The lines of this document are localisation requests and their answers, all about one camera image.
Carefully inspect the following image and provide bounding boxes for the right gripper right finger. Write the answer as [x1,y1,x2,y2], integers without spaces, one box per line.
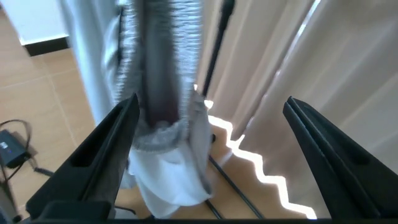
[282,96,398,218]

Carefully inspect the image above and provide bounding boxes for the black clothes rack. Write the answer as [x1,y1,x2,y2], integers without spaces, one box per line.
[201,0,266,220]

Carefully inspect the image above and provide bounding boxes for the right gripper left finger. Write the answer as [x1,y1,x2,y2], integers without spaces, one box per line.
[26,93,141,218]

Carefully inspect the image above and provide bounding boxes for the beige curtain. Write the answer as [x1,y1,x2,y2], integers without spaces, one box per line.
[195,0,398,218]

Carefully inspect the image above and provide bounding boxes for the black power adapter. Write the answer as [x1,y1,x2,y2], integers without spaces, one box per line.
[0,129,28,169]

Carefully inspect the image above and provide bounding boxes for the pale grey shorts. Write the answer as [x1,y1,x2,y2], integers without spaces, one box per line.
[57,0,215,219]

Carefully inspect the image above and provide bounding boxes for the thin black cable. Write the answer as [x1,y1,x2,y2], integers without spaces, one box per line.
[0,119,56,187]

